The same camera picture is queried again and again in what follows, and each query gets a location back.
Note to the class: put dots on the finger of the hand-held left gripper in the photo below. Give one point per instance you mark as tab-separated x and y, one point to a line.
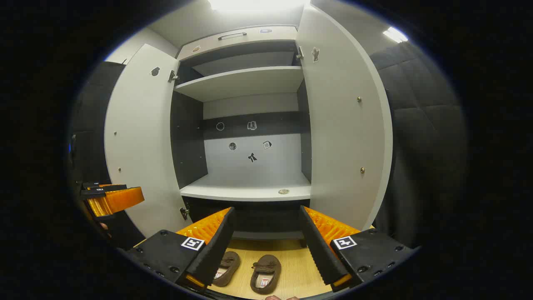
116	200
93	191

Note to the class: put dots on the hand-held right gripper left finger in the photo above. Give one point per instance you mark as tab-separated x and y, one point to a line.
216	250

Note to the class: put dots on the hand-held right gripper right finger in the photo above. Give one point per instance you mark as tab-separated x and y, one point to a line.
318	250

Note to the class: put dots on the brown fuzzy shoe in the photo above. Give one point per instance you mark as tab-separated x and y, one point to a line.
266	271
227	266

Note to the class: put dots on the white shoe cabinet door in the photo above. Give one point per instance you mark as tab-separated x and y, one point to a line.
141	146
345	133

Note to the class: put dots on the white grey shoe cabinet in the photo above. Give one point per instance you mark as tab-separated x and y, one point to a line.
250	166

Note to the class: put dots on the metal door hinge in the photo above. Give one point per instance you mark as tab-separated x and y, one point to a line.
172	76
300	53
184	213

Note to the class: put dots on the white cabinet drawer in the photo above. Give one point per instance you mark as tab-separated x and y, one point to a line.
275	37

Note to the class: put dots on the ceiling light panel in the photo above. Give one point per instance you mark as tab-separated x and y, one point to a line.
395	34
258	4

